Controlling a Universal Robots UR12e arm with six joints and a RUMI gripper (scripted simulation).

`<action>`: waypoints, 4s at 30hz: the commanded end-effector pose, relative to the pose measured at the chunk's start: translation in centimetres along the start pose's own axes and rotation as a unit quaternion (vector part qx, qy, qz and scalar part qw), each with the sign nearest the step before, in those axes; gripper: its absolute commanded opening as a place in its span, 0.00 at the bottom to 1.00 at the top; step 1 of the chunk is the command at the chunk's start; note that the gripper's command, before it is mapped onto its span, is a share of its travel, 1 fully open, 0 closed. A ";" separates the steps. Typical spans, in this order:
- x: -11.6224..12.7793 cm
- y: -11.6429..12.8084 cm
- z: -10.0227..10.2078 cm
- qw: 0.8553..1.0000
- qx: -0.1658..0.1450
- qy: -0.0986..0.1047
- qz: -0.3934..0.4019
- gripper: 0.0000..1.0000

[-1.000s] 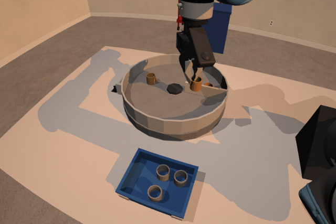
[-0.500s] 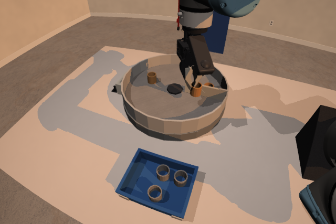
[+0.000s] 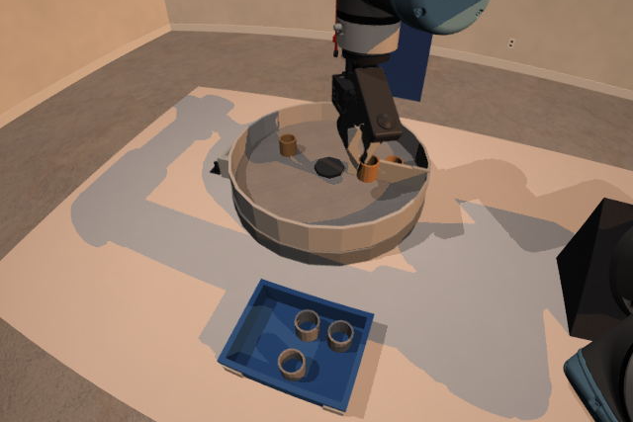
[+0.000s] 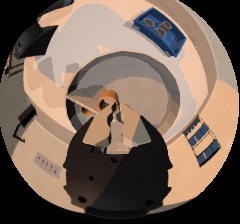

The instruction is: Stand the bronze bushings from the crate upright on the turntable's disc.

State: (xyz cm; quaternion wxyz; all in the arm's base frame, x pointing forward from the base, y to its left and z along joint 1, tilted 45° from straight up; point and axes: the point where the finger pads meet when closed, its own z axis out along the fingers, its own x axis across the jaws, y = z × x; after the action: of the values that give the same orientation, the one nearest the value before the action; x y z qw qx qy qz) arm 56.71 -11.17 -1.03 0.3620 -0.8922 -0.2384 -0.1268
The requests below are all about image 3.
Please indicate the blue open crate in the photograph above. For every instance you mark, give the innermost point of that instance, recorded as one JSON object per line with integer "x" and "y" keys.
{"x": 267, "y": 327}

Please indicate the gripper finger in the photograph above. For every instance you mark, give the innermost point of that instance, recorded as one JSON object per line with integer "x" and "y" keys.
{"x": 350, "y": 136}
{"x": 369, "y": 148}

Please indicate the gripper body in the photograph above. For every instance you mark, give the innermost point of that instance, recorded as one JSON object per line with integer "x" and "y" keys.
{"x": 345, "y": 88}

